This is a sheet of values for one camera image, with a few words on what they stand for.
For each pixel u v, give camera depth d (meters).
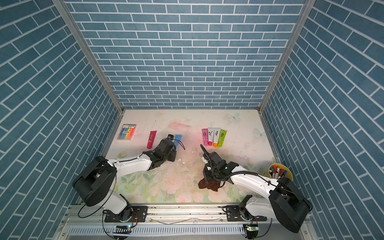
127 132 1.05
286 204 0.42
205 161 0.69
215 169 0.65
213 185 0.81
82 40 0.82
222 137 1.02
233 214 0.74
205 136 1.02
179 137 1.02
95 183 0.44
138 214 0.73
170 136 0.81
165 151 0.71
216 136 1.02
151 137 1.02
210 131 1.05
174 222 0.72
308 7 0.71
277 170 0.77
